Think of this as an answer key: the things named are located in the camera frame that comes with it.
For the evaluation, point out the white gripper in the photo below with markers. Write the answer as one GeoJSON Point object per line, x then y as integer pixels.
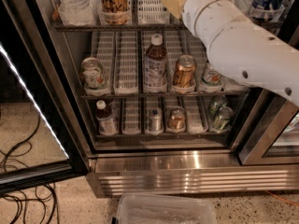
{"type": "Point", "coordinates": [195, 10]}

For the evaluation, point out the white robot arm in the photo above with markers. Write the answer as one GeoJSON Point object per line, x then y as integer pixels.
{"type": "Point", "coordinates": [239, 49]}

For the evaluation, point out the gold can middle shelf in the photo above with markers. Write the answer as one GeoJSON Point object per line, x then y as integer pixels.
{"type": "Point", "coordinates": [183, 78]}

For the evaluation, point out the white green can right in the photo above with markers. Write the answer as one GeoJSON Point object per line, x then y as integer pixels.
{"type": "Point", "coordinates": [211, 80]}

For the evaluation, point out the white green can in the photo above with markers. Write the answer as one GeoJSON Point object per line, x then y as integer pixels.
{"type": "Point", "coordinates": [211, 80]}
{"type": "Point", "coordinates": [93, 76]}

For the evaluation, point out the green can bottom rear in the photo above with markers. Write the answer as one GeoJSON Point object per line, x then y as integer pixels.
{"type": "Point", "coordinates": [216, 103]}

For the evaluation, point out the white green can left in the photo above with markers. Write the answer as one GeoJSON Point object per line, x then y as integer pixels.
{"type": "Point", "coordinates": [93, 76]}

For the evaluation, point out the copper can bottom shelf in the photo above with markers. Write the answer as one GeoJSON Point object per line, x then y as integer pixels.
{"type": "Point", "coordinates": [176, 120]}

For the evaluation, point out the stainless steel display fridge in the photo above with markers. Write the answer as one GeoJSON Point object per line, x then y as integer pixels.
{"type": "Point", "coordinates": [196, 159]}

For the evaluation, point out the silver can bottom shelf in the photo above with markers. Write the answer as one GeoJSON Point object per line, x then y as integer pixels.
{"type": "Point", "coordinates": [155, 120]}

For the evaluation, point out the closed right fridge door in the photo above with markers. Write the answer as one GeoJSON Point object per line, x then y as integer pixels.
{"type": "Point", "coordinates": [267, 144]}

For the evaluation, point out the open glass fridge door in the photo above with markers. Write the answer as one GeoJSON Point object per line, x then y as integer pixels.
{"type": "Point", "coordinates": [42, 133]}

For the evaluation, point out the brown tea bottle middle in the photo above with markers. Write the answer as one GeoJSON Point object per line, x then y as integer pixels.
{"type": "Point", "coordinates": [155, 65]}

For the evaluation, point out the brown tea bottle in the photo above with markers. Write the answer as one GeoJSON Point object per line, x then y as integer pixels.
{"type": "Point", "coordinates": [105, 118]}
{"type": "Point", "coordinates": [155, 65]}

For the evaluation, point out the clear water bottle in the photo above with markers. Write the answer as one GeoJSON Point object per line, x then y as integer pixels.
{"type": "Point", "coordinates": [76, 12]}

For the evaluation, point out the brown tea bottle bottom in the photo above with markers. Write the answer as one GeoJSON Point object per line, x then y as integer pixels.
{"type": "Point", "coordinates": [105, 118]}

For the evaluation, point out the clear plastic bin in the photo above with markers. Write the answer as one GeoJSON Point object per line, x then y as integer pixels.
{"type": "Point", "coordinates": [161, 209]}

